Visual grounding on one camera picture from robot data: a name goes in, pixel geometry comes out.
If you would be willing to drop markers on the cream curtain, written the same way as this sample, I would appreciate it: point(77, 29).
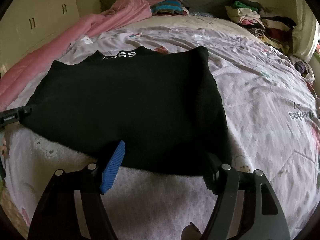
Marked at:
point(306, 33)

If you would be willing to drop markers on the cream wardrobe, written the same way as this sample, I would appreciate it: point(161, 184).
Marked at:
point(29, 24)

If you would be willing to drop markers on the bag of clothes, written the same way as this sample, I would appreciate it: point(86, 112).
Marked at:
point(302, 67)

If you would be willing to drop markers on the cream mattress pad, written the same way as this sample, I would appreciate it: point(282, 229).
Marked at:
point(195, 22)

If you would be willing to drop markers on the pink comforter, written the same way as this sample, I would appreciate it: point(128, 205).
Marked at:
point(121, 13)

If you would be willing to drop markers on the striped blue folded clothes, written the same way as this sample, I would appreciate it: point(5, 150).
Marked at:
point(170, 7)

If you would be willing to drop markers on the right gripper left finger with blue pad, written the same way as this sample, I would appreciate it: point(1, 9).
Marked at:
point(110, 172)

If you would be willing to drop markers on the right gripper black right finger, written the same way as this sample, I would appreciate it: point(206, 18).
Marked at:
point(246, 207)

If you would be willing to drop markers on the pile of folded clothes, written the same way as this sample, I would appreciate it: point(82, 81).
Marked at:
point(268, 24)

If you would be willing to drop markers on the black IKISS sweater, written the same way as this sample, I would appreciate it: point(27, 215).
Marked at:
point(166, 108)

